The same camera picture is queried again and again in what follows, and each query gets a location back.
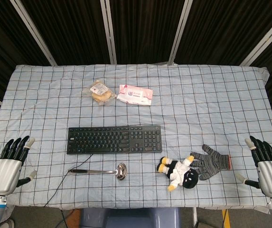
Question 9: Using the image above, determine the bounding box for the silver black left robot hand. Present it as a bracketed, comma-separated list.
[0, 135, 38, 196]

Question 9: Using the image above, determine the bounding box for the black computer keyboard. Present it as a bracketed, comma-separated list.
[66, 125, 163, 155]

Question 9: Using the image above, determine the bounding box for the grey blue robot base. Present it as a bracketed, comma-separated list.
[80, 208, 181, 228]

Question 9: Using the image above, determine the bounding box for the grey striped knit glove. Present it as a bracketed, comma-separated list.
[189, 144, 233, 181]

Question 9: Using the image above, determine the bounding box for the black white plush doll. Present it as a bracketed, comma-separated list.
[156, 155, 199, 192]

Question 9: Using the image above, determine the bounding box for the light blue checked tablecloth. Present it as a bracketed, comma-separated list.
[0, 63, 272, 212]

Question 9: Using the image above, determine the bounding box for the stainless steel ladle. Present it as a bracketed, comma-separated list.
[67, 162, 128, 181]

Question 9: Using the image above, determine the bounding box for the bagged bread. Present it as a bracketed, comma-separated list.
[85, 80, 117, 107]

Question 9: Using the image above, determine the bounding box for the pink white wet wipes pack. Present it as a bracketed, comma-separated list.
[116, 84, 154, 106]

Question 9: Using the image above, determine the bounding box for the thin black cable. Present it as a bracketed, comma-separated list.
[43, 153, 94, 208]

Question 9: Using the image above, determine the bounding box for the white screen frame post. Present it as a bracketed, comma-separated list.
[9, 0, 57, 67]
[100, 0, 117, 65]
[239, 14, 272, 67]
[168, 0, 193, 65]

